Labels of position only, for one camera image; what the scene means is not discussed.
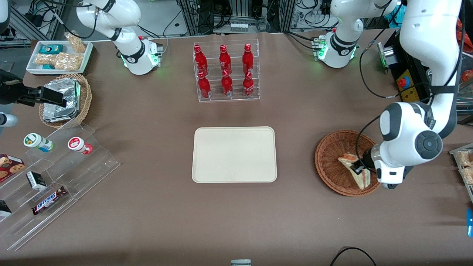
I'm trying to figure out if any teal cloth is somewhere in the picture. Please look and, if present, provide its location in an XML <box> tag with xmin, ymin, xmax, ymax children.
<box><xmin>387</xmin><ymin>3</ymin><xmax>404</xmax><ymax>28</ymax></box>

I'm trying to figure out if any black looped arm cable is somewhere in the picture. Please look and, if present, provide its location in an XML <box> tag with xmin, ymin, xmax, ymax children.
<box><xmin>359</xmin><ymin>40</ymin><xmax>433</xmax><ymax>99</ymax></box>

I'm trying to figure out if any clear peanut snack bag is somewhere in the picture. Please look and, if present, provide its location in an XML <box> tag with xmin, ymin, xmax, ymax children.
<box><xmin>64</xmin><ymin>32</ymin><xmax>87</xmax><ymax>54</ymax></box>

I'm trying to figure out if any grey metal snack tray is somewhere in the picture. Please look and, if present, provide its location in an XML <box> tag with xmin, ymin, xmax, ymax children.
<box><xmin>449</xmin><ymin>143</ymin><xmax>473</xmax><ymax>204</ymax></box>

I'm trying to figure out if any white rectangular snack tray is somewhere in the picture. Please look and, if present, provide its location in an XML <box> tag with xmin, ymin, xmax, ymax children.
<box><xmin>25</xmin><ymin>40</ymin><xmax>93</xmax><ymax>76</ymax></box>

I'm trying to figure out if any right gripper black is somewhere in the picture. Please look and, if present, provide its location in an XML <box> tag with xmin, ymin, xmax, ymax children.
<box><xmin>0</xmin><ymin>69</ymin><xmax>67</xmax><ymax>108</ymax></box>

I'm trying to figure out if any brown wicker basket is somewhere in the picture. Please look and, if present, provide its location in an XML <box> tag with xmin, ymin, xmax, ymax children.
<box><xmin>314</xmin><ymin>129</ymin><xmax>383</xmax><ymax>197</ymax></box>

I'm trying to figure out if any cream plastic tray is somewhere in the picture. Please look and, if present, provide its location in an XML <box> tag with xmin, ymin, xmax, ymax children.
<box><xmin>191</xmin><ymin>126</ymin><xmax>278</xmax><ymax>184</ymax></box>

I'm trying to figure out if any aluminium foil container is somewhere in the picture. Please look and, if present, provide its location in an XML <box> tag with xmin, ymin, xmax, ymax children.
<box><xmin>42</xmin><ymin>78</ymin><xmax>81</xmax><ymax>123</ymax></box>

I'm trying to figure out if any chocolate chip cookie box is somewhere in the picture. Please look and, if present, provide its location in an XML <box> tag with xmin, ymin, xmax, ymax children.
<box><xmin>0</xmin><ymin>153</ymin><xmax>26</xmax><ymax>184</ymax></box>

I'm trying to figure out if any clear acrylic bottle rack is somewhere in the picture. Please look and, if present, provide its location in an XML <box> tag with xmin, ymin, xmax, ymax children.
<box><xmin>193</xmin><ymin>39</ymin><xmax>261</xmax><ymax>103</ymax></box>

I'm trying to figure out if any clear acrylic stepped display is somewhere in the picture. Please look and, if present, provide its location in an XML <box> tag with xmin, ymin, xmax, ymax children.
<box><xmin>0</xmin><ymin>120</ymin><xmax>121</xmax><ymax>252</ymax></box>

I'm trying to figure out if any silver box with green light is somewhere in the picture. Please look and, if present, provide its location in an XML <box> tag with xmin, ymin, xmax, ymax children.
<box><xmin>377</xmin><ymin>41</ymin><xmax>399</xmax><ymax>69</ymax></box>

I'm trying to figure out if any small black carton box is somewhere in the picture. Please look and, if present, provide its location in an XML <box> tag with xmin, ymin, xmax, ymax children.
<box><xmin>25</xmin><ymin>171</ymin><xmax>48</xmax><ymax>191</ymax></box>

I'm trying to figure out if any light tan wicker basket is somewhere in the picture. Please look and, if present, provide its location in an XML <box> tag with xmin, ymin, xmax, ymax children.
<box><xmin>38</xmin><ymin>73</ymin><xmax>93</xmax><ymax>129</ymax></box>

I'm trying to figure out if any orange bag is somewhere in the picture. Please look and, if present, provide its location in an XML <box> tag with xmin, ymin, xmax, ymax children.
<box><xmin>457</xmin><ymin>18</ymin><xmax>473</xmax><ymax>82</ymax></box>

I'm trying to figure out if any large rice cracker bag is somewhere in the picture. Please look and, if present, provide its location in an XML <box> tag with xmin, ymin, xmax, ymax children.
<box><xmin>54</xmin><ymin>52</ymin><xmax>83</xmax><ymax>72</ymax></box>

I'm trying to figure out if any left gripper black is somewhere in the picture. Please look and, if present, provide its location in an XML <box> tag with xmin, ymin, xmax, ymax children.
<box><xmin>350</xmin><ymin>146</ymin><xmax>378</xmax><ymax>177</ymax></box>

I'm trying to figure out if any red cola bottle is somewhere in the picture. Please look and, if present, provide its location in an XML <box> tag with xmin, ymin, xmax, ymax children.
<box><xmin>219</xmin><ymin>44</ymin><xmax>232</xmax><ymax>73</ymax></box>
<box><xmin>221</xmin><ymin>69</ymin><xmax>234</xmax><ymax>98</ymax></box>
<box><xmin>194</xmin><ymin>44</ymin><xmax>208</xmax><ymax>75</ymax></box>
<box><xmin>242</xmin><ymin>71</ymin><xmax>256</xmax><ymax>98</ymax></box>
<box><xmin>197</xmin><ymin>71</ymin><xmax>212</xmax><ymax>99</ymax></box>
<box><xmin>242</xmin><ymin>44</ymin><xmax>255</xmax><ymax>74</ymax></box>

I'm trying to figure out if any small rice cracker bag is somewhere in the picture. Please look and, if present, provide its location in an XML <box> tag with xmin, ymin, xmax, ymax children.
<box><xmin>34</xmin><ymin>53</ymin><xmax>57</xmax><ymax>67</ymax></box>

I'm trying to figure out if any green lid yogurt cup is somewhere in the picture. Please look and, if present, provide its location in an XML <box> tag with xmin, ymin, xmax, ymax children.
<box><xmin>23</xmin><ymin>133</ymin><xmax>54</xmax><ymax>153</ymax></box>

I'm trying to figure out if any Snickers chocolate bar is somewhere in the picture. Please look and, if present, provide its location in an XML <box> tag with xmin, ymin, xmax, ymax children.
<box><xmin>31</xmin><ymin>185</ymin><xmax>68</xmax><ymax>216</ymax></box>

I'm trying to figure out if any red strawberry yogurt cup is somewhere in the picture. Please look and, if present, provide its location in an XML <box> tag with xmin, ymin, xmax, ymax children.
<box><xmin>67</xmin><ymin>136</ymin><xmax>93</xmax><ymax>155</ymax></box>

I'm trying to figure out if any black floor cable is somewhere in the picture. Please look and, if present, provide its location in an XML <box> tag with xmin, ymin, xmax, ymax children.
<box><xmin>329</xmin><ymin>246</ymin><xmax>377</xmax><ymax>266</ymax></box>

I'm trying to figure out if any triangle sandwich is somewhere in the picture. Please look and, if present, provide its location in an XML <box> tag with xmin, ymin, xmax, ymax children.
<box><xmin>338</xmin><ymin>153</ymin><xmax>371</xmax><ymax>190</ymax></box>

